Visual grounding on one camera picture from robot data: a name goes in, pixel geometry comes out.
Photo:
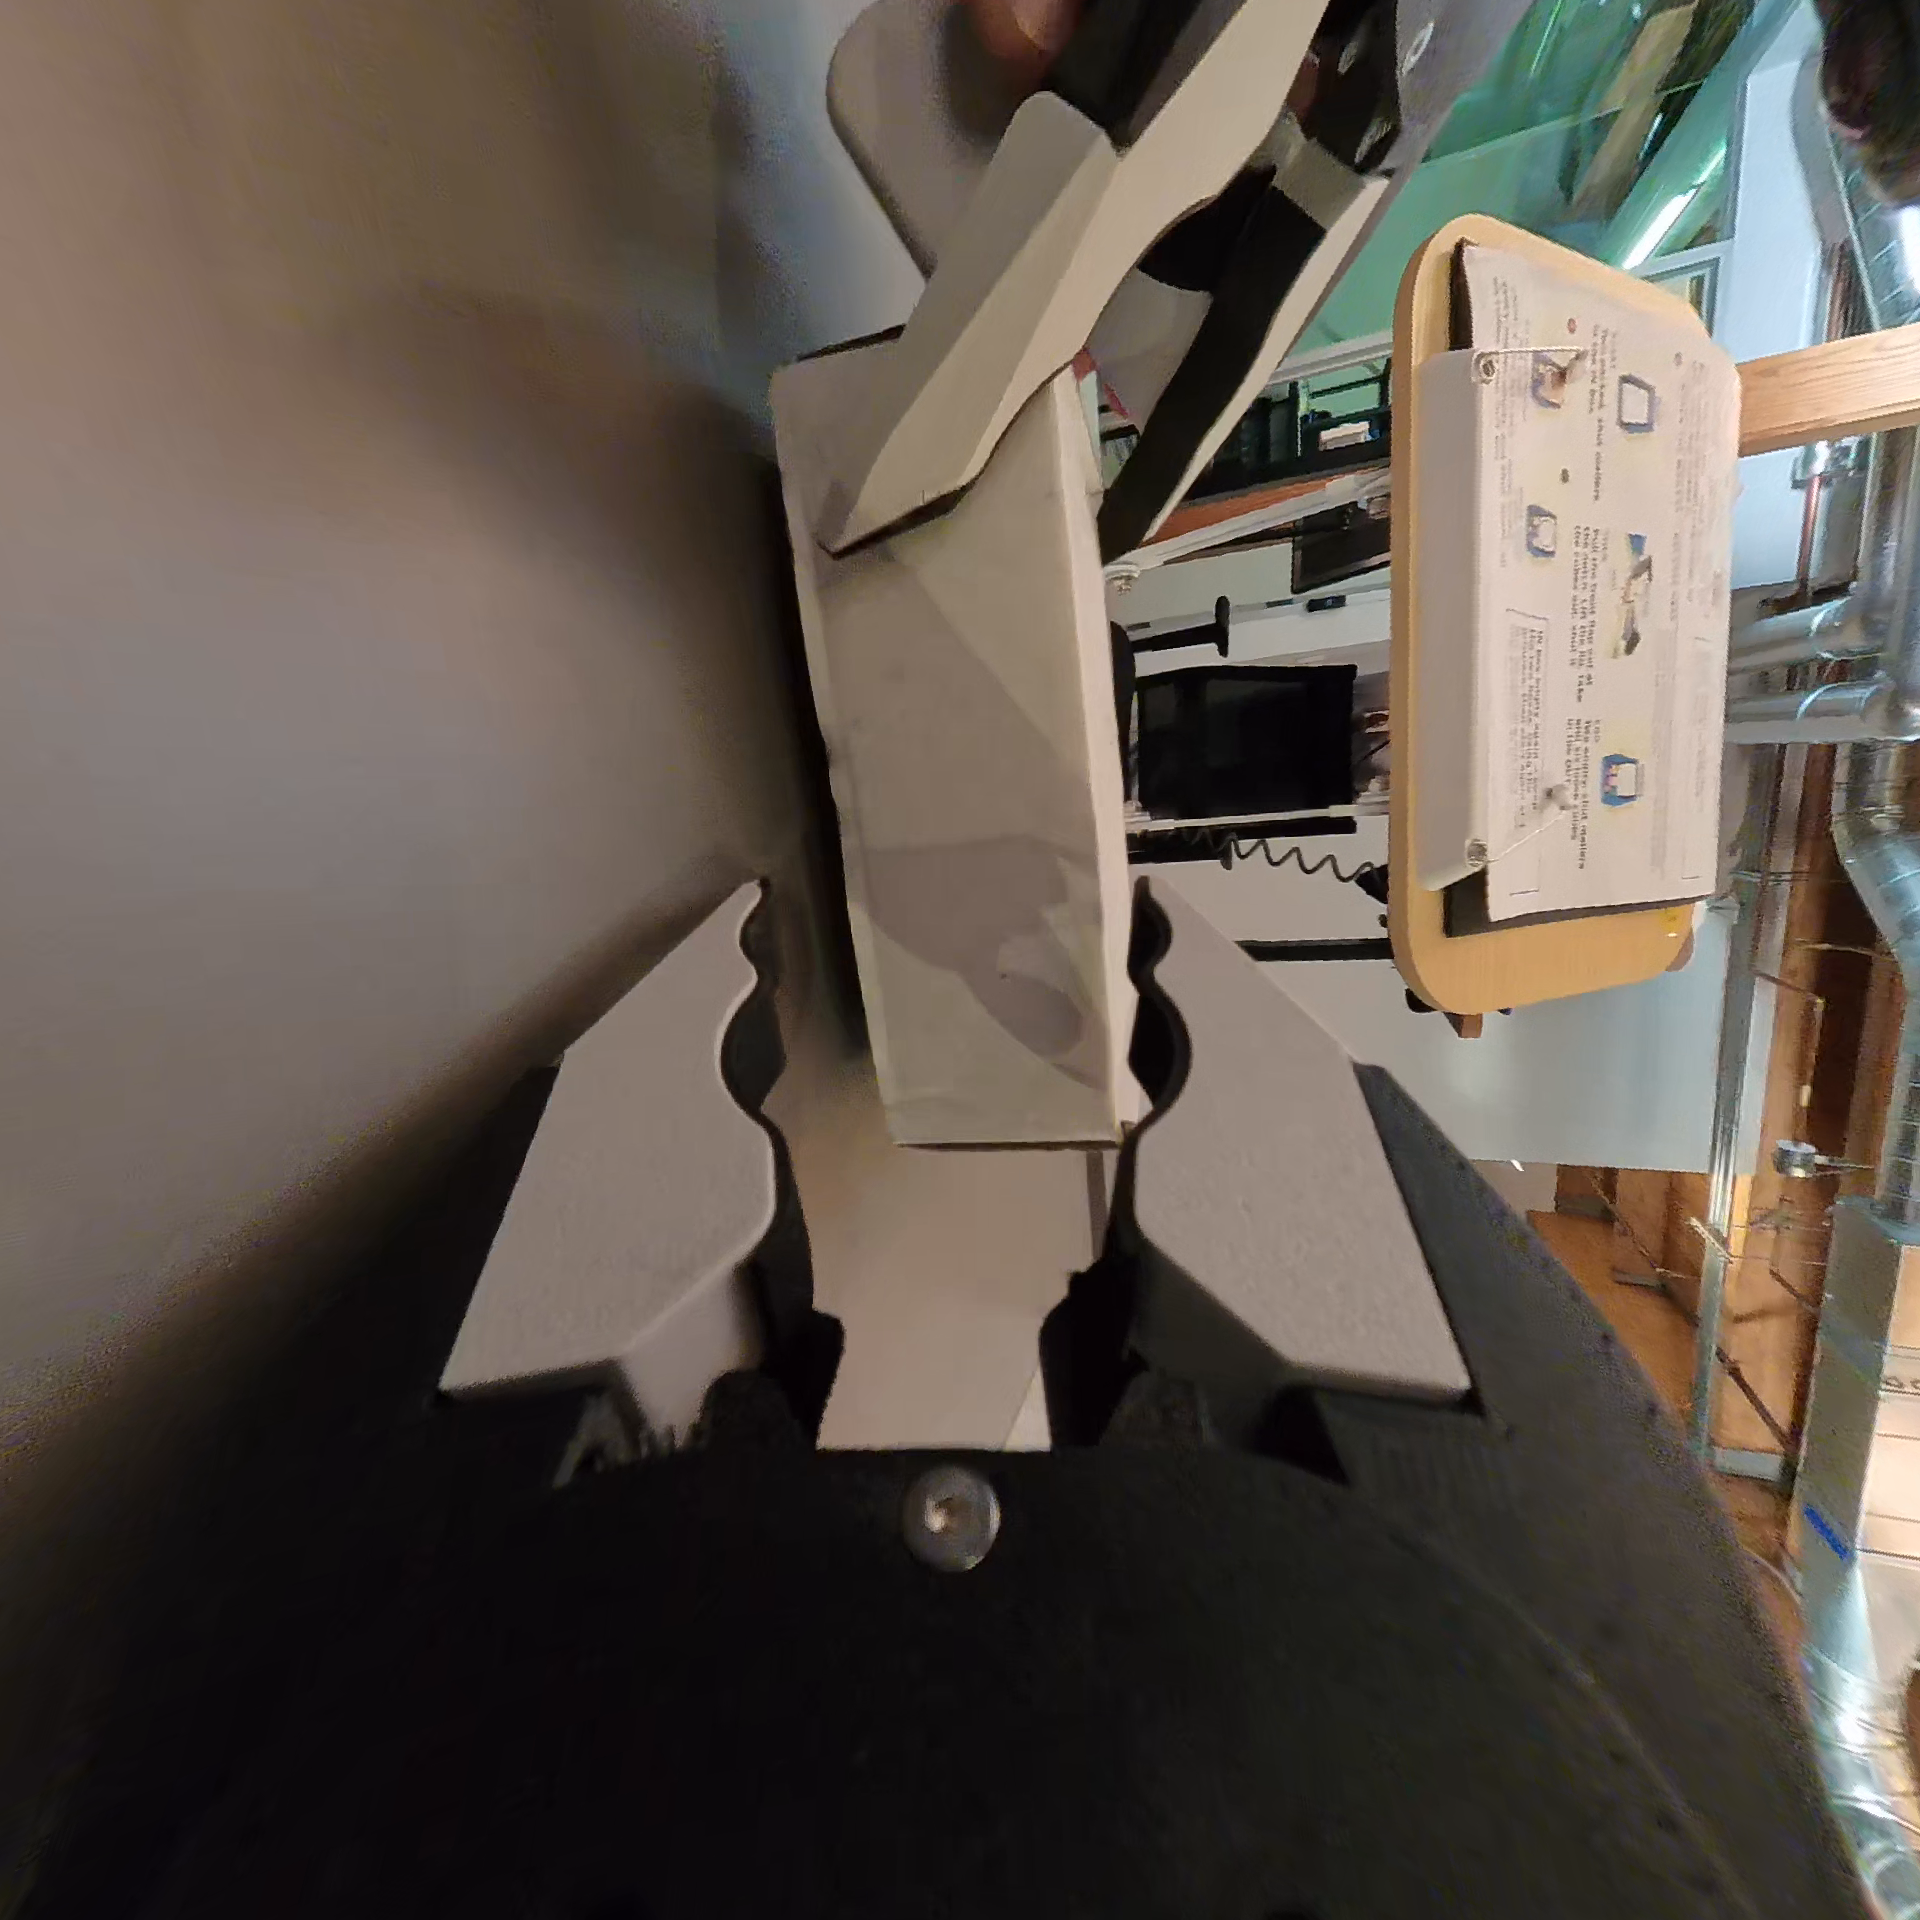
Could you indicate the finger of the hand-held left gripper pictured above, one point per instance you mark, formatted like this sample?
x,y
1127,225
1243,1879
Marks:
x,y
1276,346
991,299

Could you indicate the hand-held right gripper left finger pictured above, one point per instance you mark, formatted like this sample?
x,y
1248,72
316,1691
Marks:
x,y
615,1200

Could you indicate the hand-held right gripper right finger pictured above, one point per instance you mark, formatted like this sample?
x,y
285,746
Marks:
x,y
1291,1213

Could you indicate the white cardboard box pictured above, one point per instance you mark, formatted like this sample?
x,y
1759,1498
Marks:
x,y
974,751

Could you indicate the person's left hand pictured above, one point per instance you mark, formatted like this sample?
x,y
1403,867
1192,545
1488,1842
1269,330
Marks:
x,y
1021,24

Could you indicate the black stand pole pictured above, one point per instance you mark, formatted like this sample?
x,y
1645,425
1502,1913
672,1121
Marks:
x,y
1319,948

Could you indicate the wooden clipboard stand board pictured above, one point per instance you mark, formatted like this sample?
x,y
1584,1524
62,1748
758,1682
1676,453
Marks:
x,y
1418,600

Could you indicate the green glass panel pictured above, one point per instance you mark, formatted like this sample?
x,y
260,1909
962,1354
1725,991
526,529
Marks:
x,y
1575,90

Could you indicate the black office chair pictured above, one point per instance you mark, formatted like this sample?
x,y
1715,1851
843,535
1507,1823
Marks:
x,y
1244,743

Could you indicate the printed instruction sheet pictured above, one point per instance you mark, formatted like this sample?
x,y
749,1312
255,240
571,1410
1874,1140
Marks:
x,y
1622,600

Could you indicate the wooden beam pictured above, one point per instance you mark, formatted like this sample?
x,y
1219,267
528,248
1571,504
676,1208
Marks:
x,y
1830,383

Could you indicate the silver metal pipe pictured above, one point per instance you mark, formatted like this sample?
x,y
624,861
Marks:
x,y
1799,691

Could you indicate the silver ventilation duct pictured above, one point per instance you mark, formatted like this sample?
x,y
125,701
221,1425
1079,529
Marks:
x,y
1876,1724

